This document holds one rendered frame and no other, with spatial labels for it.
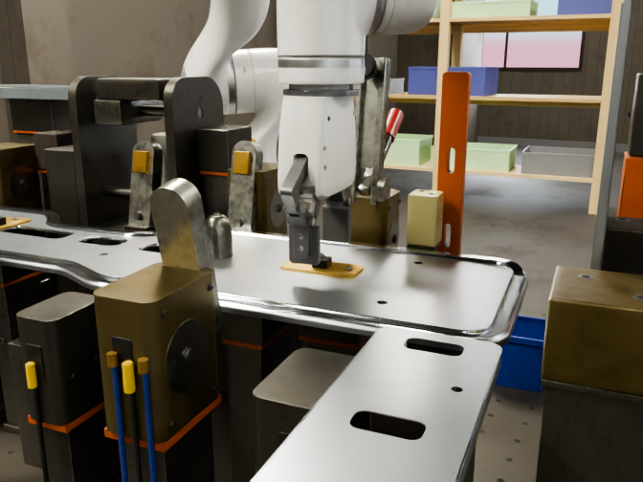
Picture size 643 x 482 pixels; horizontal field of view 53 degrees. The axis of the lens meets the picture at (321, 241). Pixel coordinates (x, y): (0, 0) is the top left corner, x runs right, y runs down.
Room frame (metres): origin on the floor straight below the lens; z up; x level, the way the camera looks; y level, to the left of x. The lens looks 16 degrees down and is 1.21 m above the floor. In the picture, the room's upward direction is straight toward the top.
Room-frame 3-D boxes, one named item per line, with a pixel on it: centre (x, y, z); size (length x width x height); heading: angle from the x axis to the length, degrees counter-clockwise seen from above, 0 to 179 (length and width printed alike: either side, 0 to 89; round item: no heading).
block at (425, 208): (0.74, -0.12, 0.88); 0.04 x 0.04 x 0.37; 67
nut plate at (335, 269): (0.65, 0.00, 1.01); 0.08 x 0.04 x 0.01; 67
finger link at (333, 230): (0.70, -0.02, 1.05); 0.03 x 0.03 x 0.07; 67
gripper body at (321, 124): (0.65, 0.00, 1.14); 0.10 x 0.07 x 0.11; 157
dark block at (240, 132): (0.94, 0.14, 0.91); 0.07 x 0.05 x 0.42; 157
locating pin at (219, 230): (0.70, 0.12, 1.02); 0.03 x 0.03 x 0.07
